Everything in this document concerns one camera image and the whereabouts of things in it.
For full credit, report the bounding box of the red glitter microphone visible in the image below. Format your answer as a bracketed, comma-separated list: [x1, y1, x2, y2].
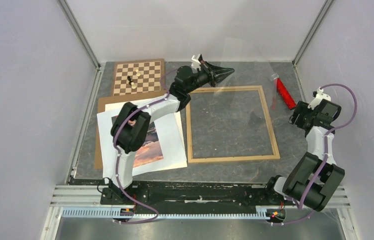
[270, 73, 297, 110]

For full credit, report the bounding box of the cream chess piece upper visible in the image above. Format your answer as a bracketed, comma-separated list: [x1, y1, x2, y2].
[135, 69, 141, 77]

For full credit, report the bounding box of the cream photo mat board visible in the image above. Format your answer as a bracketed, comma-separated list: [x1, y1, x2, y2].
[96, 96, 187, 176]

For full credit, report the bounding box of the clear frame glass sheet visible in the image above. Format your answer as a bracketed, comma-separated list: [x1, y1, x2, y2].
[217, 37, 278, 110]

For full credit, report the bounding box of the wooden picture frame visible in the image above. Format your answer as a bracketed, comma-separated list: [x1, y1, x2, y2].
[185, 85, 281, 164]

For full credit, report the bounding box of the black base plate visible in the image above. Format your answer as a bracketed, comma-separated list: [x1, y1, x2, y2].
[100, 180, 292, 216]

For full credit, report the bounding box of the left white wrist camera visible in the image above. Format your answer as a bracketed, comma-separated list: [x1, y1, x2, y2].
[190, 53, 203, 70]

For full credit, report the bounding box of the brown frame backing board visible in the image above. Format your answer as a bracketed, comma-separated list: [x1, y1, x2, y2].
[94, 90, 166, 170]

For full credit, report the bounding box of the black chess piece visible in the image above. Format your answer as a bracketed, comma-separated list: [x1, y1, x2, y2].
[127, 76, 133, 85]

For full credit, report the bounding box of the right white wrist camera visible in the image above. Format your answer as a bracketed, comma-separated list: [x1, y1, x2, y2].
[307, 87, 332, 110]

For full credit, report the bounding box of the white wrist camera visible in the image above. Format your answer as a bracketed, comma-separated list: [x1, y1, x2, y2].
[190, 53, 203, 70]
[307, 87, 332, 110]

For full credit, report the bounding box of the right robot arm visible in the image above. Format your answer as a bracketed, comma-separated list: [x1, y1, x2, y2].
[263, 100, 345, 212]

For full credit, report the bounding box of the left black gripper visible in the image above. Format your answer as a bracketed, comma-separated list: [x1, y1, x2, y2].
[186, 61, 235, 94]

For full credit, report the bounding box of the white slotted cable duct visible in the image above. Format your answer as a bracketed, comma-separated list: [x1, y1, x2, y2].
[61, 206, 280, 220]

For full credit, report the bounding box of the wooden chessboard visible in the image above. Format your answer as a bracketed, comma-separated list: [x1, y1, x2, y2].
[110, 58, 165, 96]

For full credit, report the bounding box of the landscape photo print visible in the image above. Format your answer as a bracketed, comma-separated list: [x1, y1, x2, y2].
[110, 114, 165, 169]

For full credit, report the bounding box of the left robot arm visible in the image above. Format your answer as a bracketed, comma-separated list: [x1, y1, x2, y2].
[97, 60, 235, 205]

